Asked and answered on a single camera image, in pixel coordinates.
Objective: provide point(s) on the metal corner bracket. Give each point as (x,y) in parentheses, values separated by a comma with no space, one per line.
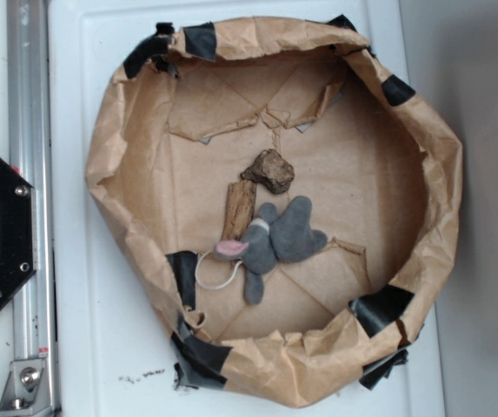
(27,390)

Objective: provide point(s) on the aluminium extrusion rail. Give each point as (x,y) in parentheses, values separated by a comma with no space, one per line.
(34,306)

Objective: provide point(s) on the brown paper bin liner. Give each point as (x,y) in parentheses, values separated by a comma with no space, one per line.
(189,111)

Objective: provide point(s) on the brown wood stick piece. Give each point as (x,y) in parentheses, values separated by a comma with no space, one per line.
(240,207)

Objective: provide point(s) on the gray plush animal toy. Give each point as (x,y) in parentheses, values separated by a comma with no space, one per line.
(270,238)

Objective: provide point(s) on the brown rock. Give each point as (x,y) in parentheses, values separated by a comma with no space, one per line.
(271,170)

